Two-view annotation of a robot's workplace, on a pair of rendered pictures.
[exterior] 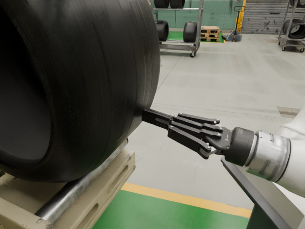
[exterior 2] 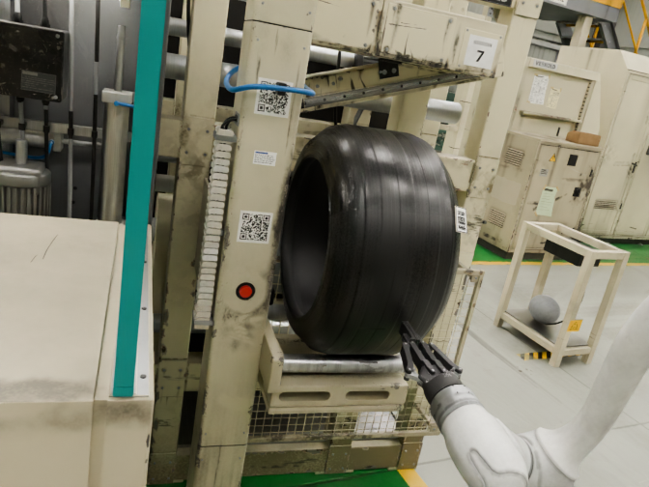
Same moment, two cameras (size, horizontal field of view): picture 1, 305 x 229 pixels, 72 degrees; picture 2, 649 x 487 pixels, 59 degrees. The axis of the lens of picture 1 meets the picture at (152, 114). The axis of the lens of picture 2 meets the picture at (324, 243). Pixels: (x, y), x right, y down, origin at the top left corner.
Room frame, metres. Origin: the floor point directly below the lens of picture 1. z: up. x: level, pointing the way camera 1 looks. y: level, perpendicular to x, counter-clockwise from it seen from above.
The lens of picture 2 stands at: (-0.52, -0.69, 1.61)
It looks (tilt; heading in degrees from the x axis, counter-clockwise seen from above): 18 degrees down; 47
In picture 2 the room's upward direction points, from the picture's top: 11 degrees clockwise
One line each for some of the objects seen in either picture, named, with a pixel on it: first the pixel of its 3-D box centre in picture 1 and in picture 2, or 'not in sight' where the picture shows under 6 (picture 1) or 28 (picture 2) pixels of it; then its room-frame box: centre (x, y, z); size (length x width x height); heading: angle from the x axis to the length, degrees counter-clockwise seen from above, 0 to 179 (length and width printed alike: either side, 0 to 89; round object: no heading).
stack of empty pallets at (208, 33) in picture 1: (209, 33); not in sight; (8.99, -2.26, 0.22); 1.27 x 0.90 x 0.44; 165
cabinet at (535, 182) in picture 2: not in sight; (535, 196); (5.20, 2.27, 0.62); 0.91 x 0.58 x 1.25; 165
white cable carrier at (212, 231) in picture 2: not in sight; (213, 231); (0.15, 0.39, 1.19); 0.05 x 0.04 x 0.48; 66
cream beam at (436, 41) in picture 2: not in sight; (388, 32); (0.72, 0.52, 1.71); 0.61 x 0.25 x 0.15; 156
